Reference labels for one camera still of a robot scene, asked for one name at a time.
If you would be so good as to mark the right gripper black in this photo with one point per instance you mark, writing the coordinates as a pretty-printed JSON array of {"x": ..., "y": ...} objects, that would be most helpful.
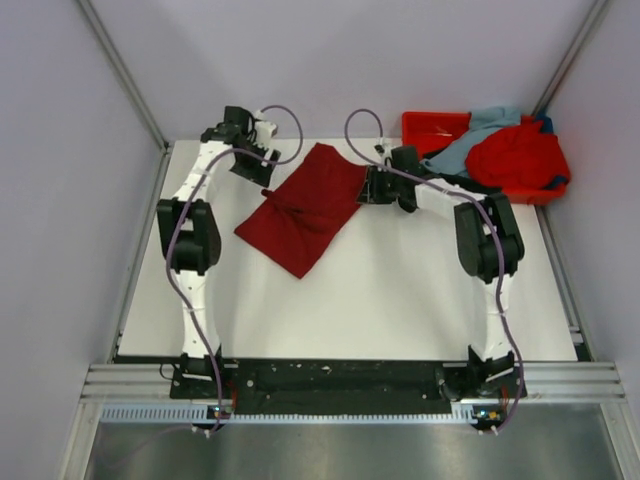
[{"x": 370, "y": 193}]

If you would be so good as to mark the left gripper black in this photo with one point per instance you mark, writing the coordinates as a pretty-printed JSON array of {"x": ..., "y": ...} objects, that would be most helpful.
[{"x": 257, "y": 173}]

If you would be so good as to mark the dark red t shirt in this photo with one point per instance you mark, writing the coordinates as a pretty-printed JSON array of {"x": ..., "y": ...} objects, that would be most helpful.
[{"x": 297, "y": 221}]

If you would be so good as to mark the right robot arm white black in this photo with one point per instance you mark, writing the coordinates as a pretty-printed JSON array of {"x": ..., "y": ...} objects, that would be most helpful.
[{"x": 489, "y": 248}]

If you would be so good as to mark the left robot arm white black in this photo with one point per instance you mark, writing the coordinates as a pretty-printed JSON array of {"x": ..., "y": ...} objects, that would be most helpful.
[{"x": 191, "y": 241}]

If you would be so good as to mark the red plastic bin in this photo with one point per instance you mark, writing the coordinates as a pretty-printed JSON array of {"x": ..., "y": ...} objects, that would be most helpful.
[{"x": 430, "y": 132}]

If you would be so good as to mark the light blue t shirt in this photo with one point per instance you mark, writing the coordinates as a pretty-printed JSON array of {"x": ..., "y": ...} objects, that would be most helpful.
[{"x": 482, "y": 124}]

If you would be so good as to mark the black t shirt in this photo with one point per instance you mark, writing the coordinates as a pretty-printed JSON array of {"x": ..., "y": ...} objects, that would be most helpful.
[{"x": 470, "y": 185}]

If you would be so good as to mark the bright red t shirt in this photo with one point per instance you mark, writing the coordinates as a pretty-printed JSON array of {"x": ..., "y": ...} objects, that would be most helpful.
[{"x": 519, "y": 157}]

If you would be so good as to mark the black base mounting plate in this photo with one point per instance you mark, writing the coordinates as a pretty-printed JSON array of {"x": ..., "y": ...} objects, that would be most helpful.
[{"x": 343, "y": 387}]

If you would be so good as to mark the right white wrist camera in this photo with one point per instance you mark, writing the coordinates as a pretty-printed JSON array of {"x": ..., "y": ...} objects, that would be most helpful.
[{"x": 384, "y": 150}]

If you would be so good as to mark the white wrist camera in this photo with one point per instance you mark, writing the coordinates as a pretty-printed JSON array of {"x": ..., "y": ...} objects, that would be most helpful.
[
  {"x": 384, "y": 150},
  {"x": 264, "y": 128}
]

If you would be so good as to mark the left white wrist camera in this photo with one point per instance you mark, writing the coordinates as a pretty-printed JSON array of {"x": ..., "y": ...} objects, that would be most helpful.
[{"x": 264, "y": 128}]

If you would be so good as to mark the left aluminium corner post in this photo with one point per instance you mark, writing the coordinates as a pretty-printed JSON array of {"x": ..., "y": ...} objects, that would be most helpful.
[{"x": 121, "y": 72}]

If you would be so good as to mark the aluminium corner post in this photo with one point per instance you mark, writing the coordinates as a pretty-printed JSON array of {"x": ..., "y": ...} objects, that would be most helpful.
[
  {"x": 587, "y": 29},
  {"x": 121, "y": 72}
]

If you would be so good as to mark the right aluminium side rail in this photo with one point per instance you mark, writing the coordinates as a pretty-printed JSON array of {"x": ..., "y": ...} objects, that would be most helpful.
[{"x": 578, "y": 333}]

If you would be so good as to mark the right aluminium corner post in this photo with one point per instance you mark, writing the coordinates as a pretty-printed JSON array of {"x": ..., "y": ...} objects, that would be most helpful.
[{"x": 587, "y": 29}]

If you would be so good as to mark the grey slotted cable duct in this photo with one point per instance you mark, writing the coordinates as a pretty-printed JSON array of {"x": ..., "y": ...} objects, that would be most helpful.
[{"x": 205, "y": 415}]

